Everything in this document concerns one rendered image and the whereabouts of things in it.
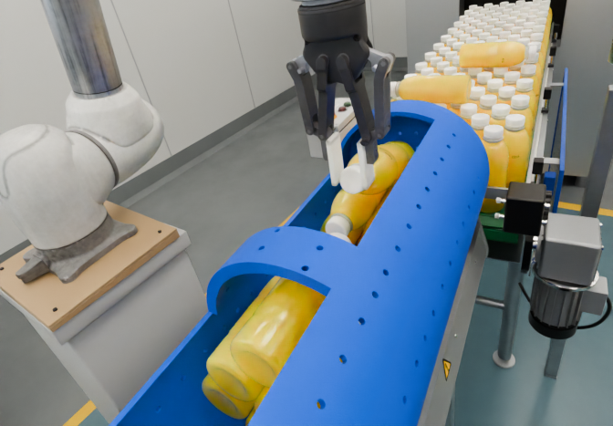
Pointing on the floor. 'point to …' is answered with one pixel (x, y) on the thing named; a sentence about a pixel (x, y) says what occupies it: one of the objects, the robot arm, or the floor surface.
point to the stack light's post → (600, 160)
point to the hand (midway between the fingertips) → (350, 161)
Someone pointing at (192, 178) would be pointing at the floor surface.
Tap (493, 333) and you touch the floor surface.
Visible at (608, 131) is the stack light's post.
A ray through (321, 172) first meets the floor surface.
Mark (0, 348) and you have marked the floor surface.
